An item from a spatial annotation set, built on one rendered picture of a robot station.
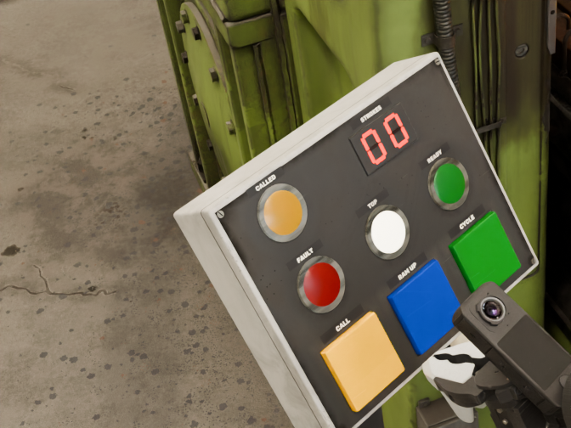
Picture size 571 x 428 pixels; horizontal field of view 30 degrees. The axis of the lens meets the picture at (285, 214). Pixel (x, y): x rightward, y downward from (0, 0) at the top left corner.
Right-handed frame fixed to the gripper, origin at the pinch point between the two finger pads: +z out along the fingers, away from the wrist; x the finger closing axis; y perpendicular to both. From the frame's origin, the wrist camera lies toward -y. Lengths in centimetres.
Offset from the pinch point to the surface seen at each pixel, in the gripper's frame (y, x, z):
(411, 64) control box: -21.6, 23.2, 12.9
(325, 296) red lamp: -7.3, -1.1, 10.8
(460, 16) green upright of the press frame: -20, 43, 24
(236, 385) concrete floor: 47, 35, 135
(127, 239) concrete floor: 16, 50, 189
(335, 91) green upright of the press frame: -11, 52, 71
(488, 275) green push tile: 2.6, 18.1, 10.3
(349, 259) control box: -8.7, 3.7, 11.2
